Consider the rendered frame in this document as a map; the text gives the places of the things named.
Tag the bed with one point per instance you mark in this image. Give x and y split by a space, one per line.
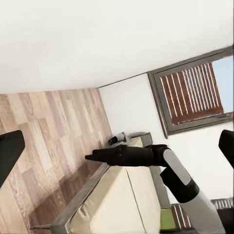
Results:
116 200

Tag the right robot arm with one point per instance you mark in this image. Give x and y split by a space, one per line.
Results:
204 216

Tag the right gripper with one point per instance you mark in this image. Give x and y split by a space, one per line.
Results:
121 155

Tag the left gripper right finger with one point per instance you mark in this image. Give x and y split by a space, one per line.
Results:
226 145

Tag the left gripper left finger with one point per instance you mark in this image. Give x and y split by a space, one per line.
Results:
12 145

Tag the fixed window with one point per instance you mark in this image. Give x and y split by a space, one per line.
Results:
195 93

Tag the door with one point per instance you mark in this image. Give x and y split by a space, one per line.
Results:
175 221

